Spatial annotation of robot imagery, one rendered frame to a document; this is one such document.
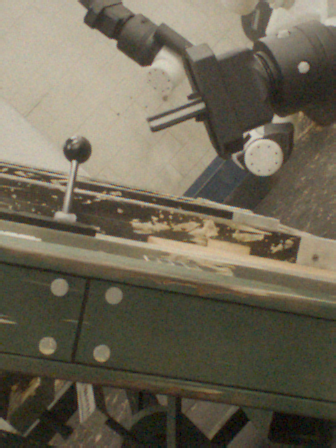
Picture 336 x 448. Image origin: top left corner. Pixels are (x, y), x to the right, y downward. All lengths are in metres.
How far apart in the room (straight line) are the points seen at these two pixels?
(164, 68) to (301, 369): 0.86
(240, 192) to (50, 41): 2.18
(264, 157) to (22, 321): 0.91
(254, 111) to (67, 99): 5.57
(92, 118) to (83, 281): 5.69
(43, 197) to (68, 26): 5.17
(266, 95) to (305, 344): 0.26
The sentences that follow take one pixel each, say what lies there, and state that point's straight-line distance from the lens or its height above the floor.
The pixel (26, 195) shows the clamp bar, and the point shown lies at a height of 1.45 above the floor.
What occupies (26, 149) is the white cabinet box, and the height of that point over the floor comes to 1.58.
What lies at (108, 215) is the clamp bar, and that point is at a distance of 1.22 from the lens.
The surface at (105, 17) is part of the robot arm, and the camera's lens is 1.47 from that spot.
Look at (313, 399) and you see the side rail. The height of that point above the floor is 1.13.
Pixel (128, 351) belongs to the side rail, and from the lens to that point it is 0.63.
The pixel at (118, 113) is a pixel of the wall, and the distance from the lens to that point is 6.30.
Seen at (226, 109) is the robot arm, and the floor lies 1.36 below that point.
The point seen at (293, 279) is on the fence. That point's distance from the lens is 0.91.
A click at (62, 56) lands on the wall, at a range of 6.31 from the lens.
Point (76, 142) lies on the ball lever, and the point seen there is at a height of 1.45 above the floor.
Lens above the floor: 1.47
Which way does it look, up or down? 11 degrees down
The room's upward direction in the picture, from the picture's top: 48 degrees counter-clockwise
